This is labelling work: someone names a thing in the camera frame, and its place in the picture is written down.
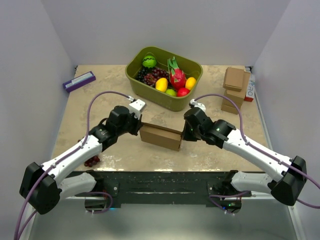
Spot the purple flat box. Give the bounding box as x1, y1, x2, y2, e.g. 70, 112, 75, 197
62, 71, 96, 93

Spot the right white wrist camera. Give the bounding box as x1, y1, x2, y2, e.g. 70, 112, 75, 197
189, 98, 206, 113

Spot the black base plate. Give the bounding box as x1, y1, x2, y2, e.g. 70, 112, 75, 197
66, 171, 252, 210

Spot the olive green plastic bin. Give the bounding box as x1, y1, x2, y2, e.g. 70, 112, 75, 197
125, 46, 203, 112

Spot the pink dragon fruit toy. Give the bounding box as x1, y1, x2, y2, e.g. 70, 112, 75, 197
167, 56, 187, 91

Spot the white red printed box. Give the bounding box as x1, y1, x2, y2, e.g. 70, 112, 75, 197
244, 73, 256, 102

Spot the top folded cardboard box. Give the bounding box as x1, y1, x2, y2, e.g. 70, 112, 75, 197
222, 67, 244, 92

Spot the stack of folded cardboard boxes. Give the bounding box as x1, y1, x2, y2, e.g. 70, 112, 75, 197
224, 70, 251, 109

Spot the green lime toy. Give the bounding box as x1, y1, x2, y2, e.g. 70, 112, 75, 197
165, 88, 177, 97

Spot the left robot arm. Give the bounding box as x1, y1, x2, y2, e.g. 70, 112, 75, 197
19, 100, 146, 215

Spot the yellow mango toy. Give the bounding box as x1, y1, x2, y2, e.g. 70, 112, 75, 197
185, 77, 197, 91
155, 77, 168, 92

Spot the brown cardboard paper box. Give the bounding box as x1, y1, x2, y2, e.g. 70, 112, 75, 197
139, 123, 182, 152

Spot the yellow mango toy left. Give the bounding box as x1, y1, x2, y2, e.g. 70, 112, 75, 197
155, 77, 168, 92

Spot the red grape bunch on table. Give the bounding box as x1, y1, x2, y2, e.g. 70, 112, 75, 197
83, 154, 101, 168

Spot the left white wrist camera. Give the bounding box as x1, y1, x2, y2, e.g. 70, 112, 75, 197
128, 99, 147, 120

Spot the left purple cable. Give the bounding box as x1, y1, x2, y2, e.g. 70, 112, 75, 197
13, 91, 136, 240

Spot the green watermelon toy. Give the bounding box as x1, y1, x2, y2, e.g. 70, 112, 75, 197
142, 55, 157, 69

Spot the aluminium frame rail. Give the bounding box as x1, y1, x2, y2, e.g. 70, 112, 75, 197
18, 149, 307, 240

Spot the dark purple grape bunch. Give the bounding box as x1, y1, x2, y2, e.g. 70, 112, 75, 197
135, 67, 150, 83

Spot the red apple toy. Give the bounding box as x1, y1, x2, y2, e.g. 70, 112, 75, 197
176, 87, 190, 97

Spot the red grape bunch in bin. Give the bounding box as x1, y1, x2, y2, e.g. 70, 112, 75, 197
143, 67, 169, 88

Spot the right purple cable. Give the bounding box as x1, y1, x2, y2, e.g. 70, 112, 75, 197
193, 93, 320, 216

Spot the purple cable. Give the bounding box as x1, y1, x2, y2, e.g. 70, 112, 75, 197
13, 91, 136, 240
193, 93, 320, 216

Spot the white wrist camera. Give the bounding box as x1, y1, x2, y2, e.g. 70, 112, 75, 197
128, 99, 147, 120
189, 98, 206, 113

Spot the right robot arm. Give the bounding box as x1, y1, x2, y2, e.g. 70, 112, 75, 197
182, 107, 307, 206

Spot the yellow mango toy right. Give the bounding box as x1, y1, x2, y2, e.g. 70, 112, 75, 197
185, 77, 197, 91

